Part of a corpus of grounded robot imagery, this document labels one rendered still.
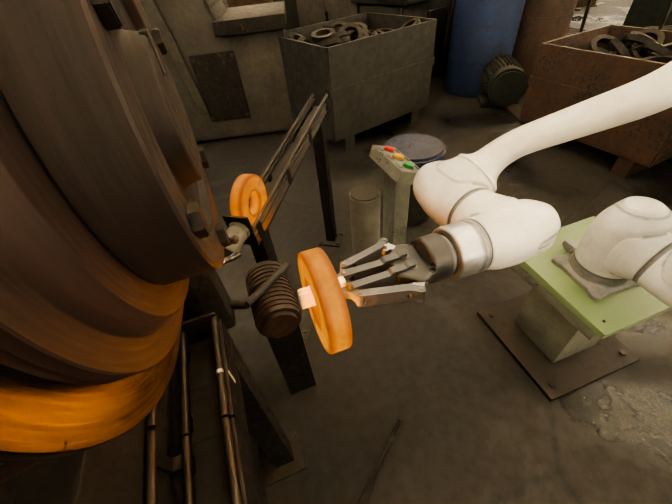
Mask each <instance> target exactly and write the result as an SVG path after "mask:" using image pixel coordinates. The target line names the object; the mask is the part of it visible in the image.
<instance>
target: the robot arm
mask: <svg viewBox="0 0 672 504"><path fill-rule="evenodd" d="M671 107H672V61H671V62H669V63H667V64H666V65H664V66H663V67H661V68H659V69H657V70H655V71H653V72H652V73H649V74H647V75H645V76H643V77H641V78H639V79H637V80H634V81H632V82H630V83H627V84H625V85H622V86H620V87H617V88H615V89H612V90H610V91H607V92H605V93H602V94H600V95H597V96H595V97H592V98H590V99H587V100H585V101H582V102H580V103H577V104H575V105H572V106H570V107H567V108H565V109H562V110H560V111H557V112H555V113H552V114H550V115H547V116H545V117H542V118H540V119H537V120H535V121H532V122H530V123H527V124H525V125H522V126H520V127H518V128H516V129H514V130H511V131H509V132H507V133H505V134H504V135H502V136H500V137H498V138H497V139H495V140H493V141H492V142H490V143H489V144H487V145H486V146H484V147H483V148H481V149H480V150H478V151H477V152H475V153H472V154H459V155H458V156H456V157H454V158H452V159H449V160H445V161H434V162H430V163H428V164H425V165H424V166H422V167H421V168H420V169H419V170H418V172H417V173H416V175H415V177H414V180H413V192H414V196H415V198H416V200H417V201H418V203H419V204H420V206H421V207H422V209H423V210H424V211H425V212H426V214H427V215H428V216H429V217H430V218H431V219H432V220H434V221H435V222H436V223H437V224H438V225H440V227H437V228H436V229H435V230H434V231H433V232H432V234H428V235H425V236H422V237H418V238H416V239H414V240H413V241H412V242H411V243H409V244H399V245H396V246H395V245H392V244H390V243H388V239H387V238H381V239H380V240H379V242H378V243H377V244H375V245H373V246H372V247H370V248H368V249H366V250H364V251H362V252H360V253H358V254H356V255H354V256H352V257H350V258H348V259H346V260H344V261H342V262H341V263H340V273H339V274H337V277H338V279H339V282H340V285H341V287H342V290H343V293H344V296H345V299H352V300H353V301H354V302H356V305H357V306H358V307H365V306H372V305H380V304H388V303H396V302H404V301H411V302H417V303H422V302H423V300H424V296H425V292H426V288H425V286H426V285H427V284H428V283H434V282H437V281H440V280H443V279H446V278H448V279H451V280H457V279H460V278H463V277H466V276H469V275H472V274H476V273H480V272H482V271H484V270H498V269H503V268H507V267H510V266H514V265H517V264H519V263H522V262H524V261H527V260H529V259H531V258H533V257H535V256H537V255H539V254H540V253H542V252H544V251H545V250H546V249H548V248H549V247H551V246H552V245H553V243H554V241H555V239H556V237H557V235H558V233H559V230H560V227H561V222H560V218H559V215H558V213H557V212H556V210H555V209H554V208H553V207H552V206H551V205H549V204H547V203H544V202H540V201H536V200H529V199H521V200H518V199H516V198H514V197H508V196H504V195H500V194H497V193H494V192H495V191H496V190H497V184H496V183H497V178H498V176H499V174H500V173H501V172H502V171H503V170H504V169H505V168H506V167H507V166H508V165H509V164H511V163H512V162H514V161H515V160H517V159H519V158H521V157H523V156H525V155H528V154H530V153H533V152H536V151H539V150H542V149H545V148H548V147H552V146H555V145H558V144H561V143H565V142H568V141H571V140H574V139H577V138H581V137H584V136H587V135H590V134H594V133H597V132H600V131H603V130H607V129H610V128H613V127H616V126H620V125H623V124H626V123H629V122H632V121H636V120H639V119H642V118H645V117H647V116H650V115H653V114H655V113H658V112H661V111H663V110H666V109H668V108H671ZM562 244H563V246H564V247H565V249H566V250H567V251H568V252H569V254H566V255H562V256H554V257H553V258H552V260H551V262H552V263H553V264H554V265H556V266H557V267H559V268H560V269H561V270H563V271H564V272H565V273H566V274H567V275H568V276H569V277H570V278H571V279H572V280H573V281H574V282H576V283H577V284H578V285H579V286H580V287H581V288H582V289H583V290H584V291H585V292H586V293H587V295H588V297H589V298H590V299H592V300H595V301H599V300H601V299H602V298H603V297H604V296H607V295H610V294H613V293H616V292H619V291H622V290H625V289H628V288H631V287H640V286H641V287H642V288H643V289H645V290H646V291H647V292H648V293H650V294H651V295H653V296H654V297H655V298H657V299H658V300H660V301H661V302H663V303H664V304H666V305H667V306H669V307H671V308H672V211H671V210H670V209H669V208H668V207H667V206H666V205H664V204H663V203H662V202H660V201H658V200H656V199H653V198H649V197H643V196H632V197H628V198H625V199H623V200H621V201H619V202H617V203H615V204H613V205H611V206H610V207H608V208H606V209H605V210H603V211H602V212H601V213H600V214H599V215H598V216H597V217H596V218H595V219H594V220H593V221H592V223H591V224H590V225H589V227H588V228H587V230H586V231H585V233H584V234H583V236H582V238H581V240H580V242H579V243H577V242H575V241H573V240H571V239H566V240H565V241H563V243H562ZM389 253H390V254H389ZM387 254H388V255H387Z"/></svg>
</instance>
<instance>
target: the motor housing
mask: <svg viewBox="0 0 672 504"><path fill-rule="evenodd" d="M280 266H281V264H280V263H278V262H276V261H262V262H259V263H257V264H255V265H253V266H252V267H251V268H250V269H249V270H248V272H247V274H246V280H245V283H246V287H247V292H248V296H250V295H251V294H253V293H254V292H255V291H256V290H257V289H258V288H259V287H260V286H261V285H262V284H263V283H265V282H266V281H267V280H268V279H269V278H270V277H271V276H272V275H273V274H274V273H273V272H274V271H275V270H276V269H277V268H279V267H280ZM251 309H252V313H253V318H254V322H255V326H256V328H257V330H258V332H259V333H260V334H261V335H263V336H265V337H267V339H268V342H269V344H270V346H271V349H272V351H273V353H274V356H275V358H276V360H277V363H278V365H279V367H280V370H281V372H282V374H283V377H284V379H285V381H286V384H287V386H288V388H289V391H290V393H291V395H293V394H295V393H298V392H300V391H303V390H305V389H308V388H310V387H313V386H315V385H316V381H315V378H314V374H313V371H312V368H311V364H310V361H309V357H308V354H307V350H306V347H305V343H304V340H303V336H302V333H301V329H300V326H299V324H300V322H301V310H300V307H299V304H298V302H297V299H296V296H295V293H294V291H293V288H292V285H291V283H290V280H289V277H288V275H287V272H285V273H284V274H283V275H282V276H281V277H280V278H279V279H278V280H277V281H276V282H275V283H274V284H273V285H272V286H271V287H270V288H269V289H268V290H267V291H266V292H265V293H264V294H263V295H262V296H261V297H260V298H259V299H258V300H256V301H255V302H254V303H253V304H252V305H251Z"/></svg>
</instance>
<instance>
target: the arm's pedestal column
mask: <svg viewBox="0 0 672 504"><path fill-rule="evenodd" d="M477 315H478V316H479V318H480V319H481V320H482V321H483V322H484V324H485V325H486V326H487V327H488V328H489V330H490V331H491V332H492V333H493V334H494V336H495V337H496V338H497V339H498V340H499V342H500V343H501V344H502V345H503V346H504V348H505V349H506V350H507V351H508V352H509V353H510V355H511V356H512V357H513V358H514V359H515V361H516V362H517V363H518V364H519V365H520V367H521V368H522V369H523V370H524V371H525V373H526V374H527V375H528V376H529V377H530V379H531V380H532V381H533V382H534V383H535V385H536V386H537V387H538V388H539V389H540V391H541V392H542V393H543V394H544V395H545V397H546V398H547V399H548V400H549V401H550V402H551V401H553V400H555V399H558V398H560V397H562V396H564V395H566V394H568V393H571V392H573V391H575V390H577V389H579V388H581V387H584V386H586V385H588V384H590V383H592V382H594V381H597V380H599V379H601V378H603V377H605V376H608V375H610V374H612V373H614V372H616V371H618V370H621V369H623V368H625V367H627V366H629V365H631V364H634V363H636V362H638V361H639V360H640V358H639V357H638V356H637V355H636V354H634V353H633V352H632V351H631V350H630V349H629V348H628V347H626V346H625V345H624V344H623V343H622V342H621V341H619V340H618V339H617V338H616V337H615V336H614V335H611V336H608V337H606V338H604V339H601V338H600V337H597V338H594V339H592V340H588V339H587V338H586V337H585V336H584V335H583V334H582V333H581V332H580V331H579V330H578V329H577V328H576V327H574V326H573V325H572V324H571V323H570V322H569V321H568V320H567V319H566V318H565V317H564V316H563V315H562V314H561V313H559V312H558V311H557V310H556V309H555V308H554V307H553V306H552V305H551V304H550V303H549V302H548V301H547V300H545V299H544V298H543V297H542V296H541V295H540V294H539V293H538V292H537V291H536V290H535V289H534V288H533V287H532V288H531V290H530V292H528V293H525V294H522V295H520V296H517V297H514V298H512V299H509V300H506V301H504V302H501V303H498V304H496V305H493V306H490V307H488V308H485V309H482V310H480V311H477Z"/></svg>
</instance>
